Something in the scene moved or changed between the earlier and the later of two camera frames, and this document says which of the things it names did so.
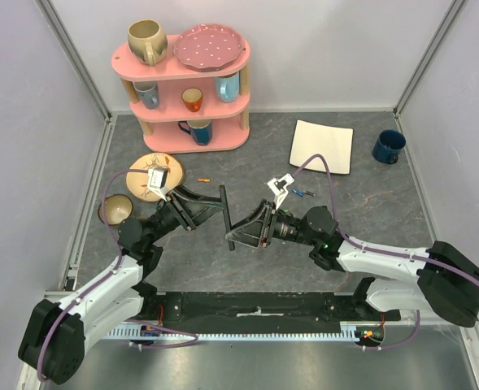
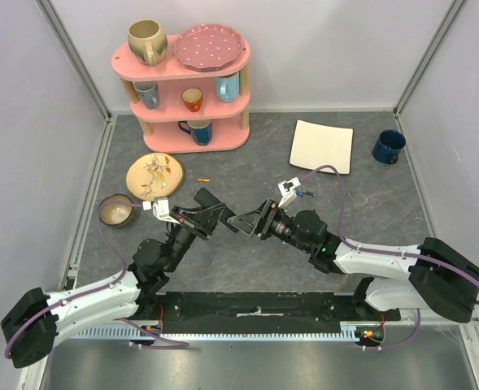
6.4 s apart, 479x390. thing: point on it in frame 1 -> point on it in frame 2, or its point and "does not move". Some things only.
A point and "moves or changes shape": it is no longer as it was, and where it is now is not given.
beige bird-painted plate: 137,182 does not move
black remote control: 226,214 moves or changes shape
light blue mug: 228,88 does not move
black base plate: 263,309 does not move
